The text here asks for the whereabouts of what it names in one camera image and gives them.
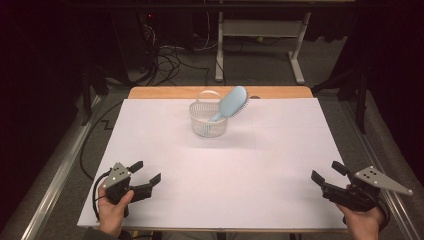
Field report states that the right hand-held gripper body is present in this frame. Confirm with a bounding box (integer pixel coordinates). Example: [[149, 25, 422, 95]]
[[321, 165, 414, 213]]

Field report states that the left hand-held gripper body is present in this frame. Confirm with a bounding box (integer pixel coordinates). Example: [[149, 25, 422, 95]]
[[102, 162, 154, 205]]

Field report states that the white plastic basket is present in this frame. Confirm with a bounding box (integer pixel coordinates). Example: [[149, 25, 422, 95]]
[[189, 89, 230, 138]]

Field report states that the light blue hairbrush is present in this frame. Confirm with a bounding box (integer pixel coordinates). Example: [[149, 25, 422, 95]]
[[209, 85, 249, 123]]

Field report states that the person's right hand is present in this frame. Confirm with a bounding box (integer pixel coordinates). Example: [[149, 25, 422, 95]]
[[336, 201, 384, 240]]

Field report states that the person's left hand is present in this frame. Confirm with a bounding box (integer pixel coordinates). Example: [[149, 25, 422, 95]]
[[97, 189, 135, 238]]

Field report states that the black metal stand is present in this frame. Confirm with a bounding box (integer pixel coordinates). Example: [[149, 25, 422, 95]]
[[311, 66, 372, 135], [81, 64, 110, 126]]

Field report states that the wooden table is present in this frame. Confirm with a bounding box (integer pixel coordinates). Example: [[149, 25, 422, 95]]
[[84, 85, 361, 235]]

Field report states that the white table cover sheet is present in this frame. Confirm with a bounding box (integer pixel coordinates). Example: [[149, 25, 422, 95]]
[[77, 98, 371, 231]]

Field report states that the black computer case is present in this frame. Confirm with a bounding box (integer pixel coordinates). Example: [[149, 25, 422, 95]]
[[113, 9, 159, 74]]

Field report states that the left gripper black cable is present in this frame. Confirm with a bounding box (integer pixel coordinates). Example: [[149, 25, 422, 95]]
[[91, 171, 112, 223]]

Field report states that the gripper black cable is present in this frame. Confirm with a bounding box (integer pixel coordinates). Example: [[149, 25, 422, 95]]
[[375, 199, 392, 232], [91, 171, 112, 223]]

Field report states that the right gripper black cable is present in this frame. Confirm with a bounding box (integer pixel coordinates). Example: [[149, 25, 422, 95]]
[[375, 199, 392, 232]]

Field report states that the aluminium floor rail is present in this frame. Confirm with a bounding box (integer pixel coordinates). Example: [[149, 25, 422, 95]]
[[339, 99, 422, 240], [19, 94, 103, 240]]

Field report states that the black floor cable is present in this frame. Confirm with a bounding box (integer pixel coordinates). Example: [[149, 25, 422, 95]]
[[79, 101, 124, 181]]

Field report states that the tangle of floor cables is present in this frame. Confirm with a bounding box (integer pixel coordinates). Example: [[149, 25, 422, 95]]
[[139, 43, 211, 87]]

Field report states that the white metal desk frame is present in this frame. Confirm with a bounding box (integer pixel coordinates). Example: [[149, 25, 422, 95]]
[[214, 11, 312, 85]]

